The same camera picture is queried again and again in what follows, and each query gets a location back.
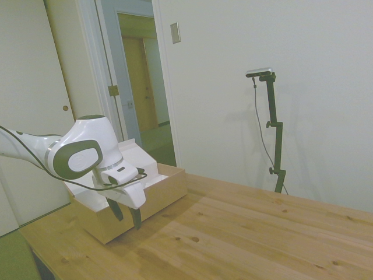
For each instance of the brass door hinge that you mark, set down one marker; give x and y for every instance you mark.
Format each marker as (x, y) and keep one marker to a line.
(113, 90)

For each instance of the grey exterior camera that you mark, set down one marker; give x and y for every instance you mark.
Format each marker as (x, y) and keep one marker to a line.
(259, 71)

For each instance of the cardboard box with white lid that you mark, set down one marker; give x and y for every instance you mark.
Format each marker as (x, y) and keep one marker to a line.
(140, 192)

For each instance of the black camera stand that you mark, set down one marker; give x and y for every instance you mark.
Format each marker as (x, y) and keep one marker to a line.
(275, 131)

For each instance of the wooden hallway door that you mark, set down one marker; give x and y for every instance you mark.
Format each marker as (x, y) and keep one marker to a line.
(137, 84)

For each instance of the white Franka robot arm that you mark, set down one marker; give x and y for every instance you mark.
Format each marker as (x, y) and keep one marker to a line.
(84, 143)

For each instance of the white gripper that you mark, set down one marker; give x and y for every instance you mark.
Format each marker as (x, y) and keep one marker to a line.
(128, 192)

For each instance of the white open door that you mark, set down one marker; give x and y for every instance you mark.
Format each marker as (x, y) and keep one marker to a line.
(115, 73)

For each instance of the white closet door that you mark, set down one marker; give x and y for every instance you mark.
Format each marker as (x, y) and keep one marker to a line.
(32, 73)

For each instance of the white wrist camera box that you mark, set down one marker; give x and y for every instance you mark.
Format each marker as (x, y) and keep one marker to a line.
(119, 174)

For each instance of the metal wall switch plate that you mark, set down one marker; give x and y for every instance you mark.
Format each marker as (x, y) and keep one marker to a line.
(175, 33)

